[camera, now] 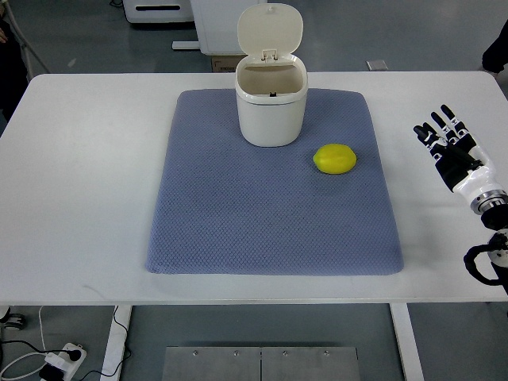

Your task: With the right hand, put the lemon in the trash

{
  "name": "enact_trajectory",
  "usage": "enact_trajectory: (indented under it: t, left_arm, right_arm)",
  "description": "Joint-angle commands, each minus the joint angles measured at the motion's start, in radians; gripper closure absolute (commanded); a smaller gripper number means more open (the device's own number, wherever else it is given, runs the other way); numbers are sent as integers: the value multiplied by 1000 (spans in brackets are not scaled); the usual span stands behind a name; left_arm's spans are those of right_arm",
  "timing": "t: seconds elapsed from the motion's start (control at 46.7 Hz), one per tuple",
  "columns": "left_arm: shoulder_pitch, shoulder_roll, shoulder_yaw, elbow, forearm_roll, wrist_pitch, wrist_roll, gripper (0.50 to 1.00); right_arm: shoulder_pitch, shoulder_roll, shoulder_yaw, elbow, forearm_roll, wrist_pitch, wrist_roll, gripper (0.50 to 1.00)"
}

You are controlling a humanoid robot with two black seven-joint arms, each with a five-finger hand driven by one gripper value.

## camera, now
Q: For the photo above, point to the white table leg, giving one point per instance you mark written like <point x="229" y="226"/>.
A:
<point x="407" y="347"/>
<point x="116" y="351"/>

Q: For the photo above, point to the blue textured mat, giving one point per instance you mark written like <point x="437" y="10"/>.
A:
<point x="228" y="207"/>

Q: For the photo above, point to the white power strip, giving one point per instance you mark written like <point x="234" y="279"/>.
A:
<point x="63" y="364"/>

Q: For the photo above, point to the white appliance with slot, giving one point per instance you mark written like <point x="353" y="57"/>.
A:
<point x="157" y="11"/>

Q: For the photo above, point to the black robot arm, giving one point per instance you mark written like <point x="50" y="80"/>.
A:
<point x="492" y="242"/>

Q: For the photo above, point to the dark object right edge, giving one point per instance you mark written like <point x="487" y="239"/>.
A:
<point x="494" y="59"/>

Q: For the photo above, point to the white cabinet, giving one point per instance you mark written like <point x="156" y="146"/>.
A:
<point x="216" y="27"/>

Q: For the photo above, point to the metal floor plate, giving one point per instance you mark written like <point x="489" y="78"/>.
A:
<point x="261" y="363"/>

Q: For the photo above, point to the cardboard box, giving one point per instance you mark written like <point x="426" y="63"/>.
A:
<point x="225" y="64"/>

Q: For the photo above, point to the right white table leg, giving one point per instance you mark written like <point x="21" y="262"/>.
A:
<point x="407" y="347"/>

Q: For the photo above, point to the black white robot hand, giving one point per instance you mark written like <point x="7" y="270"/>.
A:
<point x="464" y="166"/>

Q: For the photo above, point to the grey floor socket plate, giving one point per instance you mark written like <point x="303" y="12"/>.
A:
<point x="377" y="65"/>

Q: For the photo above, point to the caster wheel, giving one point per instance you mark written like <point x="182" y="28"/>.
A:
<point x="10" y="320"/>

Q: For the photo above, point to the left white table leg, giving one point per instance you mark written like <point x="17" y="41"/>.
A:
<point x="116" y="351"/>

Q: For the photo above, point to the person in dark clothes left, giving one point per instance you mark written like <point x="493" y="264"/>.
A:
<point x="13" y="72"/>

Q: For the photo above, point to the white trash bin open lid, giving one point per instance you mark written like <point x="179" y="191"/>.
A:
<point x="271" y="81"/>

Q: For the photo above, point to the yellow lemon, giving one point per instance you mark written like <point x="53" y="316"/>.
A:
<point x="334" y="159"/>

